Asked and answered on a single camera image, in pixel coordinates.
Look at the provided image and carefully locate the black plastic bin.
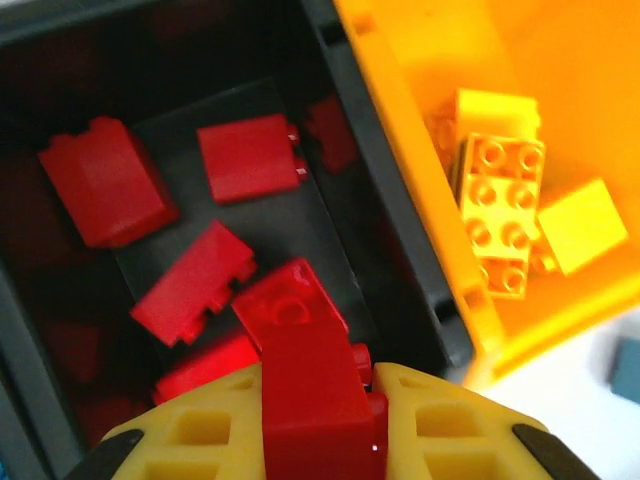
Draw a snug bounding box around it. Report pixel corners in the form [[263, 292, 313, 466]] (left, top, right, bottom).
[[0, 0, 476, 480]]

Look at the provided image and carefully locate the tall red lego brick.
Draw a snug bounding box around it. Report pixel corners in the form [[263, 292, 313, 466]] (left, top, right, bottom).
[[231, 257, 390, 480]]

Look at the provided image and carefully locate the yellow plastic bin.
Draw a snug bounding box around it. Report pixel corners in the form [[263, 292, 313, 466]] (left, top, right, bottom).
[[333, 0, 640, 384]]

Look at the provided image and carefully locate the yellow striped lego brick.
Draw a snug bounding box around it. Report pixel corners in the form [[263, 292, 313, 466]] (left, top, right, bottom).
[[458, 132, 547, 301]]

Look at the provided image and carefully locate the small red lego brick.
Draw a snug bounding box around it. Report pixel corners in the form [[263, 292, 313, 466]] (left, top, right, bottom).
[[196, 113, 307, 205]]

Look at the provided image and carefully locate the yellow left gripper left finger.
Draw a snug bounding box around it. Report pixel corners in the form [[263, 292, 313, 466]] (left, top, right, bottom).
[[63, 363, 269, 480]]

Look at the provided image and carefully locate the large red lego brick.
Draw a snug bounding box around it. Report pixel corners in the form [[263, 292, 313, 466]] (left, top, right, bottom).
[[38, 116, 182, 249]]

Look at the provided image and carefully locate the long red lego brick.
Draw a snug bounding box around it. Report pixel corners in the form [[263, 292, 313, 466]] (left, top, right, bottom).
[[129, 219, 258, 349], [151, 333, 262, 407]]

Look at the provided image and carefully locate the pale yellow lego brick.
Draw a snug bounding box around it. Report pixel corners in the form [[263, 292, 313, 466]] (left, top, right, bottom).
[[528, 177, 630, 277], [453, 87, 542, 147]]

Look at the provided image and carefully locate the small blue lego brick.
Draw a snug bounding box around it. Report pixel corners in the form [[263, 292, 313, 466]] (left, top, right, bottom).
[[608, 334, 640, 404]]

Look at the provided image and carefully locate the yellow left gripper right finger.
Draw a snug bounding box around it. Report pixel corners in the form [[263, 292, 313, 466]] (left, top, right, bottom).
[[372, 362, 602, 480]]

